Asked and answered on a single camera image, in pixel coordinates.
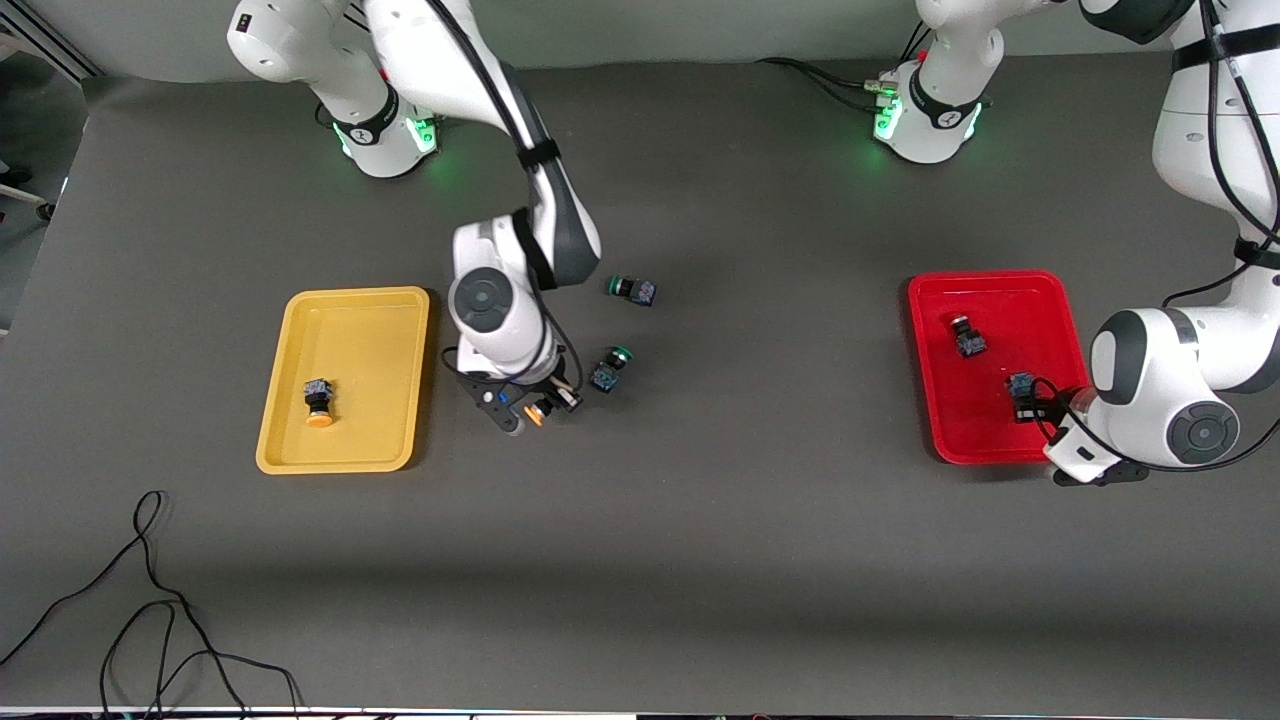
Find black stand foot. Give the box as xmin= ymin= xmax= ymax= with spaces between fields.
xmin=0 ymin=160 xmax=56 ymax=223

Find thin black loose cable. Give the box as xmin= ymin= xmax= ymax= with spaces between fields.
xmin=0 ymin=489 xmax=303 ymax=719

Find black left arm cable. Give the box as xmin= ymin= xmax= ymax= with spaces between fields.
xmin=1030 ymin=0 xmax=1280 ymax=471

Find red plastic tray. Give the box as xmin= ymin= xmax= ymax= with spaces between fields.
xmin=907 ymin=270 xmax=1101 ymax=466

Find yellow plastic tray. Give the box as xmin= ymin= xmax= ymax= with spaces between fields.
xmin=255 ymin=286 xmax=431 ymax=475

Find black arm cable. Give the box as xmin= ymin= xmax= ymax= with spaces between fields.
xmin=425 ymin=0 xmax=586 ymax=386
xmin=1030 ymin=0 xmax=1280 ymax=471

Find black left base cable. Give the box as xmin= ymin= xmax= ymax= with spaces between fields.
xmin=755 ymin=57 xmax=886 ymax=109

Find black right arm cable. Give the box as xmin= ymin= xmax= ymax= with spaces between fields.
xmin=425 ymin=0 xmax=586 ymax=386

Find dark frame rail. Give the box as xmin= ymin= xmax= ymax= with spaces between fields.
xmin=0 ymin=20 xmax=101 ymax=81

